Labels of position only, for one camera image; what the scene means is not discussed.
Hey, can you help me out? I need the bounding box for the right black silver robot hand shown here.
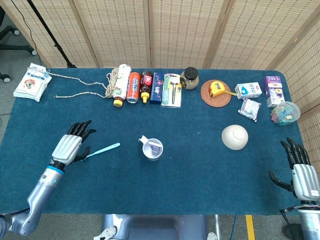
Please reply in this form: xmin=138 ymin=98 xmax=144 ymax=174
xmin=268 ymin=137 xmax=320 ymax=202

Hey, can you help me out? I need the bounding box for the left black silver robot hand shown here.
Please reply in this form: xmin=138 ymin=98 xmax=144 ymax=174
xmin=51 ymin=119 xmax=97 ymax=166

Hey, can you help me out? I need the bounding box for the light blue toothbrush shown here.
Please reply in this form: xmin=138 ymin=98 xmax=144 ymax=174
xmin=84 ymin=142 xmax=121 ymax=159

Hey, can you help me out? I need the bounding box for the white plastic cup with handle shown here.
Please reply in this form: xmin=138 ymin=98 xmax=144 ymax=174
xmin=138 ymin=135 xmax=164 ymax=162

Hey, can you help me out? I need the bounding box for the purple white toothpaste tube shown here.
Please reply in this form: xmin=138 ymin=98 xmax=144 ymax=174
xmin=148 ymin=140 xmax=162 ymax=157

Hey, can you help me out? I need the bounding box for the clear tub of coloured clips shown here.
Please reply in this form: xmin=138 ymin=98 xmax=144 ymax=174
xmin=269 ymin=101 xmax=301 ymax=126

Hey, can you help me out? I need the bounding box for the white printed cloth bag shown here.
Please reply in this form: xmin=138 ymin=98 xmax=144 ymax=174
xmin=12 ymin=62 xmax=53 ymax=103

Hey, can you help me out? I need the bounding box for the white upturned bowl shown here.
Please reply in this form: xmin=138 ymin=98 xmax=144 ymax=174
xmin=221 ymin=124 xmax=249 ymax=151

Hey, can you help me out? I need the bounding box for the white bottle yellow cap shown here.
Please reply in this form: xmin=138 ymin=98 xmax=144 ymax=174
xmin=112 ymin=64 xmax=132 ymax=108

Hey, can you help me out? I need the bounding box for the orange drink can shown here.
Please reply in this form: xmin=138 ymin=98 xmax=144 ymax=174
xmin=126 ymin=72 xmax=142 ymax=104

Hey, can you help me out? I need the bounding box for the white purple small box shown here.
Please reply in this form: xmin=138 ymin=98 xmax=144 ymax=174
xmin=265 ymin=87 xmax=286 ymax=108

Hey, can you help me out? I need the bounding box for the crumpled white packet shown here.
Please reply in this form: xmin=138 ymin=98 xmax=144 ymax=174
xmin=237 ymin=97 xmax=262 ymax=123

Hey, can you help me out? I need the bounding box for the dark bottle red label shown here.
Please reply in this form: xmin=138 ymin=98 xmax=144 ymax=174
xmin=139 ymin=70 xmax=154 ymax=104

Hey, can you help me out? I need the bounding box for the black tripod stand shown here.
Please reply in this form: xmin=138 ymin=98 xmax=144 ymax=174
xmin=26 ymin=0 xmax=77 ymax=69

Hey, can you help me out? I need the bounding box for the white blue milk carton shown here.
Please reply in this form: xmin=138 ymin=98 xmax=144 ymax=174
xmin=234 ymin=82 xmax=263 ymax=100

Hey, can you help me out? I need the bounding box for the dark blue carton box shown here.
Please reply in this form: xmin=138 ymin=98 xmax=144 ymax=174
xmin=149 ymin=72 xmax=165 ymax=105

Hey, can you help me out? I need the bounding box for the green white brush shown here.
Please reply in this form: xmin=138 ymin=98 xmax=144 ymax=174
xmin=161 ymin=74 xmax=172 ymax=106

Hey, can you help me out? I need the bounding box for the blue table cloth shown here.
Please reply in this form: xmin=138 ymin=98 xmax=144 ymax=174
xmin=0 ymin=67 xmax=320 ymax=216

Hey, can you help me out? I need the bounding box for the black office chair base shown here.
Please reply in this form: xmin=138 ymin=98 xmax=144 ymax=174
xmin=0 ymin=7 xmax=38 ymax=56

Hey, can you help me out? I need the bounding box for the blue-grey robot torso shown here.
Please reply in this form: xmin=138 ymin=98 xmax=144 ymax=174
xmin=93 ymin=214 xmax=221 ymax=240

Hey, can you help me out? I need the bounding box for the round woven brown coaster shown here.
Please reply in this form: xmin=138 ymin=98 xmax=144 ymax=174
xmin=200 ymin=79 xmax=232 ymax=108

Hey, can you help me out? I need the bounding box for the black razor blister pack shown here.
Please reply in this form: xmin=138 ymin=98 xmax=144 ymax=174
xmin=161 ymin=73 xmax=183 ymax=109

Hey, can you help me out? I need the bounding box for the yellow tape measure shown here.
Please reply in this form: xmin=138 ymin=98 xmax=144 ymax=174
xmin=208 ymin=80 xmax=237 ymax=98

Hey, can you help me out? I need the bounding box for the glass jar black lid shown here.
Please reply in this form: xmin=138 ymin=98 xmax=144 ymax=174
xmin=179 ymin=67 xmax=200 ymax=90

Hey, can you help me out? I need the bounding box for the beige twisted rope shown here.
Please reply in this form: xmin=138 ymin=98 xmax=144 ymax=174
xmin=46 ymin=67 xmax=121 ymax=100

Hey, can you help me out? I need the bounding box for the blue floor cable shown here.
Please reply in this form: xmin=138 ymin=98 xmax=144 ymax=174
xmin=229 ymin=214 xmax=237 ymax=240

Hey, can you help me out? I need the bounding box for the black hanging cable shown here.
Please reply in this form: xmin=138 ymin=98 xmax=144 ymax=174
xmin=9 ymin=0 xmax=42 ymax=66

